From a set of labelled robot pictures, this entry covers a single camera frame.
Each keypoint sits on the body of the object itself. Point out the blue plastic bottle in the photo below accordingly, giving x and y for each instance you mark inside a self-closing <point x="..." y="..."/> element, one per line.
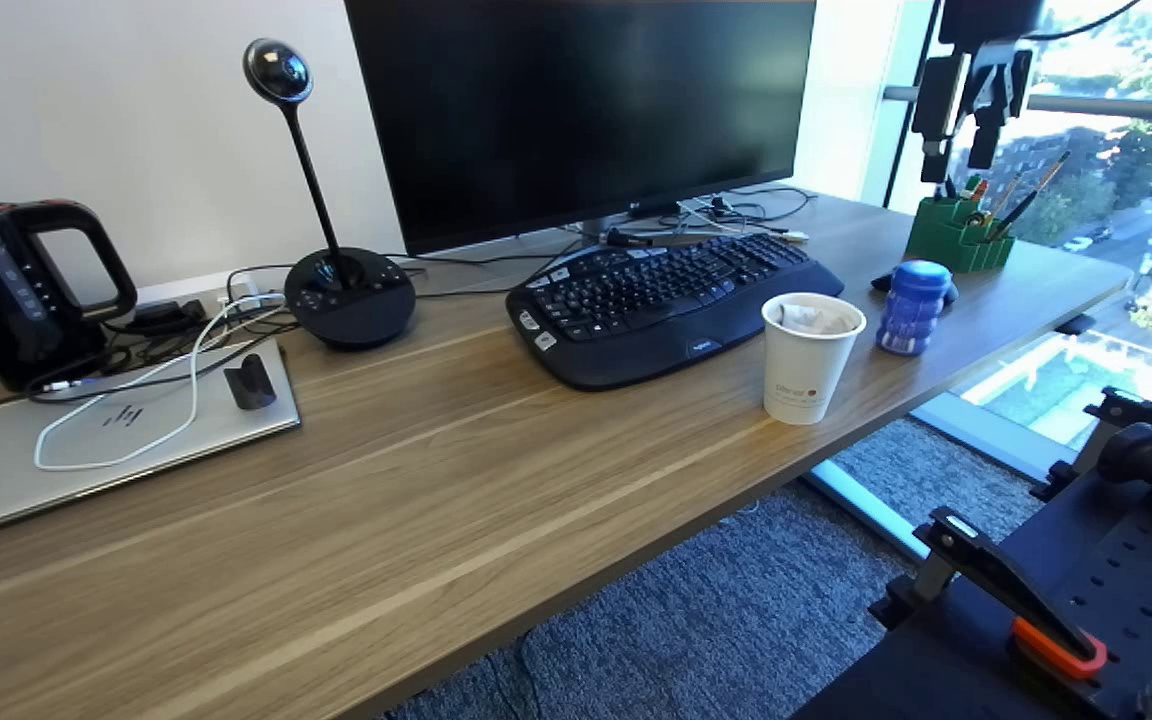
<point x="914" y="305"/>

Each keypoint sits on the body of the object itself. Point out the black electric kettle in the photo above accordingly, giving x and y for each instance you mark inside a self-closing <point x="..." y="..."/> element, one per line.
<point x="45" y="334"/>

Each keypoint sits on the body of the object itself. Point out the silver laptop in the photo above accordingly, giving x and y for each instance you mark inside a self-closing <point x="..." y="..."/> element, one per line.
<point x="53" y="453"/>

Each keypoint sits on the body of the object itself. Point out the small black adapter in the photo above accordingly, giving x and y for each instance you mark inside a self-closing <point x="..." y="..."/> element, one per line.
<point x="250" y="381"/>

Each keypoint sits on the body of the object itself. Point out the green pen holder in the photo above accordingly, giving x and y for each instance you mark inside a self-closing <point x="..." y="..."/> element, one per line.
<point x="959" y="231"/>

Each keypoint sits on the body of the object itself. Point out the black perforated robot cart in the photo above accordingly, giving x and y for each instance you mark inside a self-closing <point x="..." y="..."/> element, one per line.
<point x="1084" y="549"/>

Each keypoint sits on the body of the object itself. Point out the black conference webcam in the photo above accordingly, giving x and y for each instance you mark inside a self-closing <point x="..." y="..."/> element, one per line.
<point x="347" y="297"/>

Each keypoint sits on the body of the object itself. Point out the orange black clamp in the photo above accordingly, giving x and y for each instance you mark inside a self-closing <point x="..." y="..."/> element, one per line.
<point x="959" y="549"/>

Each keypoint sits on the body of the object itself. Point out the black computer monitor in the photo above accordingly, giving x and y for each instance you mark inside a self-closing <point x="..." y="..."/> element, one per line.
<point x="521" y="112"/>

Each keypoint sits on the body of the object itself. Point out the black computer keyboard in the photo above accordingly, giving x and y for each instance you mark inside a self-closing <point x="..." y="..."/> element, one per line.
<point x="614" y="316"/>

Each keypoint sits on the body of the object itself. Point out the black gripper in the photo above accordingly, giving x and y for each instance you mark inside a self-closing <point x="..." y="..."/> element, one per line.
<point x="985" y="36"/>

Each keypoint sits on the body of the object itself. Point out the white paper cup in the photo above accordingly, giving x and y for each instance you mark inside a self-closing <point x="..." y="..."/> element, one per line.
<point x="804" y="349"/>

